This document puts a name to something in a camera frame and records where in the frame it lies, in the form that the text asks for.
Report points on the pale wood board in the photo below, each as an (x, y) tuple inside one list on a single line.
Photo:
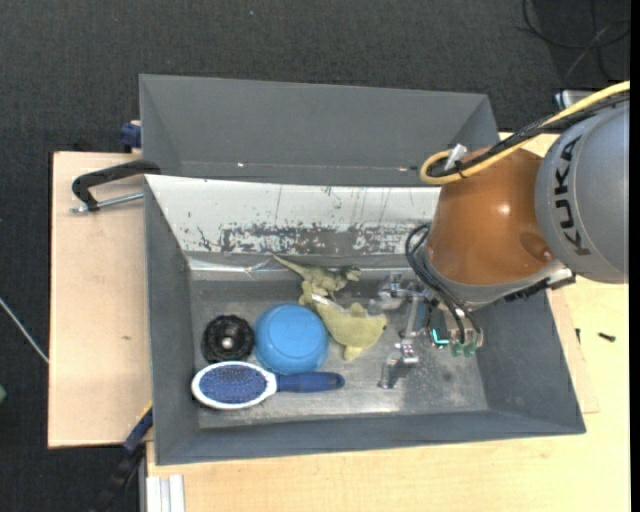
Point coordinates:
[(95, 310)]

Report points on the blue bowl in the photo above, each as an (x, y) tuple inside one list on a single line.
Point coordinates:
[(291, 339)]

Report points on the black round ribbed wheel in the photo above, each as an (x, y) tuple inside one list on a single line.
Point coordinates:
[(227, 339)]

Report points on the grey metal bin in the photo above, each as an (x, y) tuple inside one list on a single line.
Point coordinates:
[(320, 130)]

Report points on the yellow-green plush toy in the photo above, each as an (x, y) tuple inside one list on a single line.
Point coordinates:
[(350, 327)]

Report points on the green toy dinosaur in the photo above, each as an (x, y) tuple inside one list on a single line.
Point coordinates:
[(325, 278)]

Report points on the blue and white hairbrush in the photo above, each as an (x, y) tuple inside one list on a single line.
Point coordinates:
[(232, 385)]

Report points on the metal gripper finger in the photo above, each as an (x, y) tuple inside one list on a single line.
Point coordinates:
[(395, 296), (400, 364)]

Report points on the black cylinder on white bracket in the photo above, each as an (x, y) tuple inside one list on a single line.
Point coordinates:
[(535, 287)]

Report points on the small black screw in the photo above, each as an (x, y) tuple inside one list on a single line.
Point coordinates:
[(607, 337)]

